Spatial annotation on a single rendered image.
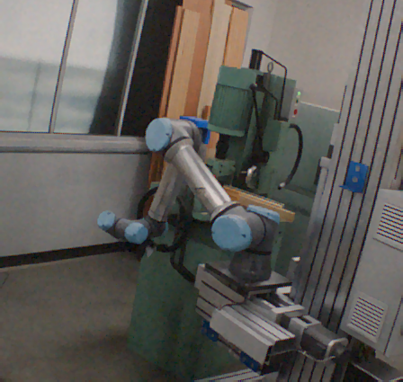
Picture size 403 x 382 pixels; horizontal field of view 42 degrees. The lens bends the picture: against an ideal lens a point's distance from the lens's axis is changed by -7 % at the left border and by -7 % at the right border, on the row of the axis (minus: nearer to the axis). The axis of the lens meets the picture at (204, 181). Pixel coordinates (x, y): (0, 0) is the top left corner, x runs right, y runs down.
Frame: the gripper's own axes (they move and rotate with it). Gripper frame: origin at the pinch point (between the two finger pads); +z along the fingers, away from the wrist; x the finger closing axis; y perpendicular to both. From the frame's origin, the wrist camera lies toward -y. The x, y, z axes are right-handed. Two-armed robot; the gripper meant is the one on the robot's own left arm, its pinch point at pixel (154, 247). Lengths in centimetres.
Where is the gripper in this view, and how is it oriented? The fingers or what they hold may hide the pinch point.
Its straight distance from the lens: 237.9
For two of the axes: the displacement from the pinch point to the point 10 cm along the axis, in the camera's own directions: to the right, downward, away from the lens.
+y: -4.0, 8.7, -2.7
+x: 8.0, 1.9, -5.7
